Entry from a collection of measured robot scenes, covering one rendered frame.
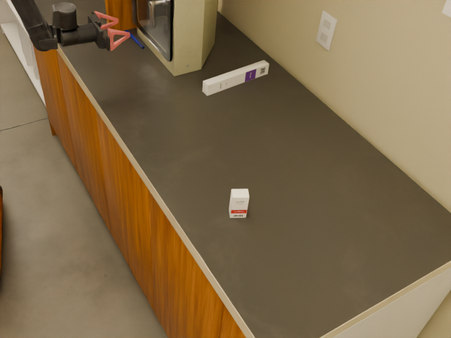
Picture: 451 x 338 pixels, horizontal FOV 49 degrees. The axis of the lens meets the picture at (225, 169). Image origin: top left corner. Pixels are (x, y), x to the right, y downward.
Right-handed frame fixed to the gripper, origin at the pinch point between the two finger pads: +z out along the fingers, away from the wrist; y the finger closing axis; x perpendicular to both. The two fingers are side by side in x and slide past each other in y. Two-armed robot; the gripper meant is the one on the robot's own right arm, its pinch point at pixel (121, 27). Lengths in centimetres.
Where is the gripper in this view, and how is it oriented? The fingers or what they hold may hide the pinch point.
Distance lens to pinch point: 169.6
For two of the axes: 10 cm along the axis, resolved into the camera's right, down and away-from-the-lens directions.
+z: 8.5, -2.7, 4.4
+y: -5.0, -6.4, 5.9
